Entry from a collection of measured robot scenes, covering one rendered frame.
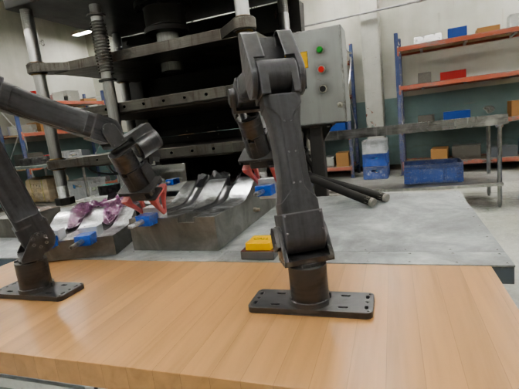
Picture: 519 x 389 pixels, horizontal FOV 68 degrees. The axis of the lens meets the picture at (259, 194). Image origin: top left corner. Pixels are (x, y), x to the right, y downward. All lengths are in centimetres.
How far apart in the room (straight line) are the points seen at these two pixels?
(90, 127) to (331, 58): 111
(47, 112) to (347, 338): 72
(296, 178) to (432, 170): 405
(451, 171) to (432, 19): 361
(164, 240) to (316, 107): 96
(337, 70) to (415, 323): 128
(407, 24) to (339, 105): 599
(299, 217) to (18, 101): 61
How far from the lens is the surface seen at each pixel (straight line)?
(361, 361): 54
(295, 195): 61
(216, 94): 182
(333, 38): 175
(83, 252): 116
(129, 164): 97
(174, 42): 198
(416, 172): 462
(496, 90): 757
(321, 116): 173
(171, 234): 104
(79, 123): 94
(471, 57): 757
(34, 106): 93
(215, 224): 97
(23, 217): 92
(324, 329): 60
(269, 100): 64
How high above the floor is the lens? 110
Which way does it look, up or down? 10 degrees down
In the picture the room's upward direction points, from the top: 7 degrees counter-clockwise
